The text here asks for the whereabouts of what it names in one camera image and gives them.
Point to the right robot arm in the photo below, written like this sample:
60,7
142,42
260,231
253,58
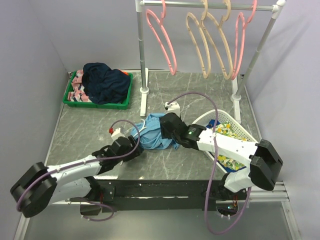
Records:
262,162

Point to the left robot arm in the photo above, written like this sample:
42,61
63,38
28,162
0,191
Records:
42,185

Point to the navy blue garment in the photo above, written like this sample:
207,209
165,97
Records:
104,85

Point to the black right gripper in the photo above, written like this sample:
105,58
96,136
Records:
165,134

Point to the white clothes rack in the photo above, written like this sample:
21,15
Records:
237,88

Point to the royal blue garment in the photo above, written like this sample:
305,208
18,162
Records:
212,123

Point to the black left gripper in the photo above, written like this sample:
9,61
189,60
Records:
133,143

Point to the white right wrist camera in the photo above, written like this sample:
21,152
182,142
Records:
172,107

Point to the light blue shorts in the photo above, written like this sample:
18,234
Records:
151,136

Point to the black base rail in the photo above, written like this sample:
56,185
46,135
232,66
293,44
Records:
139,195

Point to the green plastic tray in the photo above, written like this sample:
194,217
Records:
117,106

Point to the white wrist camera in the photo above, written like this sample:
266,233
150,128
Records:
172,107
116,133

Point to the lemon print cloth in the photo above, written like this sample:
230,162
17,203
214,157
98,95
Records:
229,148

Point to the pink patterned cloth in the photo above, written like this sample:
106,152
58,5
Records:
77,93

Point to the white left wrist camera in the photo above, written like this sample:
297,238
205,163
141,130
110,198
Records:
116,133

